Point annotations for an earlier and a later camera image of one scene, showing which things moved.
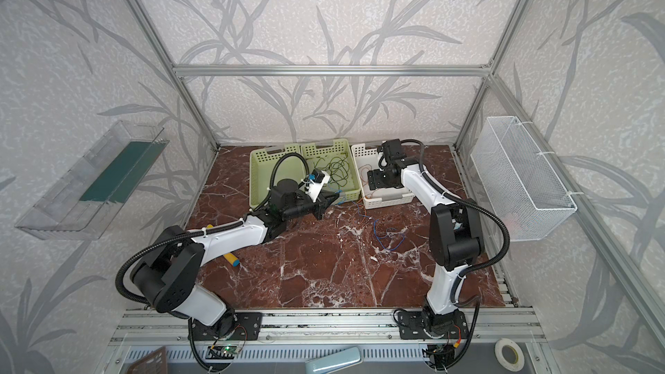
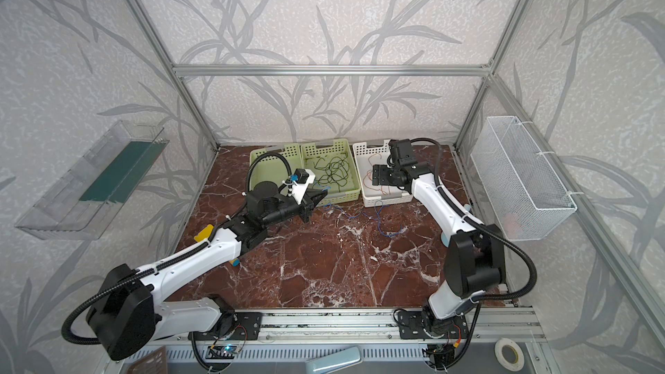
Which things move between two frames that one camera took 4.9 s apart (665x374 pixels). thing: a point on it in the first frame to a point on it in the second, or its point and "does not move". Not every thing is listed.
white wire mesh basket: (530, 196) does not move
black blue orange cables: (393, 238) to (364, 214)
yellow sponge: (230, 257) does not move
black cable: (338, 170) does not move
